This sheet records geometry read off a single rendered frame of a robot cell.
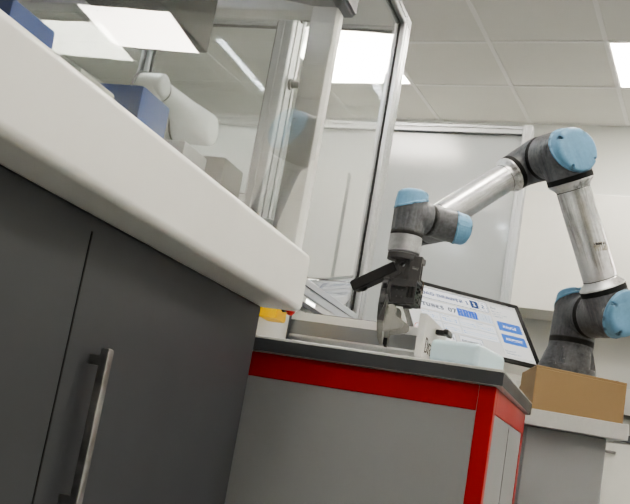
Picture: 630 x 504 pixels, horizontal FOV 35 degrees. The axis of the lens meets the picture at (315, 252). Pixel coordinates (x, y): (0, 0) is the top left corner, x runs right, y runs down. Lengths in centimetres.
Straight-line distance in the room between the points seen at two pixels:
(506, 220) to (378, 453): 259
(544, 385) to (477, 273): 173
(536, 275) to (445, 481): 417
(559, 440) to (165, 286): 142
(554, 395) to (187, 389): 126
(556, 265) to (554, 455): 336
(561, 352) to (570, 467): 29
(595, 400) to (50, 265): 171
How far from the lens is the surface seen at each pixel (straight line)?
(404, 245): 227
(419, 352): 237
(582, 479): 261
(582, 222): 256
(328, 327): 245
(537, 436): 259
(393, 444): 179
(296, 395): 184
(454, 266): 427
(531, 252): 592
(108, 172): 110
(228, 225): 141
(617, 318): 256
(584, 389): 258
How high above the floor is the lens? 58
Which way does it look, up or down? 11 degrees up
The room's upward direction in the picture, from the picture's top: 10 degrees clockwise
